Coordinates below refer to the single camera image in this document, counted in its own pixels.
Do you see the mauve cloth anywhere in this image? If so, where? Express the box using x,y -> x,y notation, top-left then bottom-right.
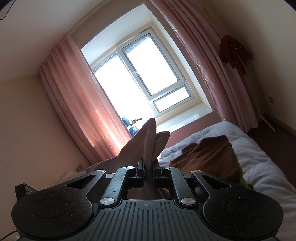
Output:
86,118 -> 170,199

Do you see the pink duvet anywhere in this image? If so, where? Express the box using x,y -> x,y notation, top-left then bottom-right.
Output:
159,121 -> 295,240

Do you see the pink left curtain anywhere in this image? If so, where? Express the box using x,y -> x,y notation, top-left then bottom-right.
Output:
39,34 -> 131,164

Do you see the pink curtain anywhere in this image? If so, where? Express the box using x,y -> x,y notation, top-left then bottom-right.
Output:
39,34 -> 131,164
152,1 -> 258,132

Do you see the blue object on windowsill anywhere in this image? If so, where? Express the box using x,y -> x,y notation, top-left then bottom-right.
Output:
121,116 -> 142,137

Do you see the dark coat on stand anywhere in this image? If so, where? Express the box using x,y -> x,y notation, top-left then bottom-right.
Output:
219,35 -> 253,75

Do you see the white framed window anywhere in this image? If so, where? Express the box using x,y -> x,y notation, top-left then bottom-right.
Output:
81,21 -> 213,130

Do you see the pink right curtain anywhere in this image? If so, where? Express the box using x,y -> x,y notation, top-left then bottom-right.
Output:
152,1 -> 258,132

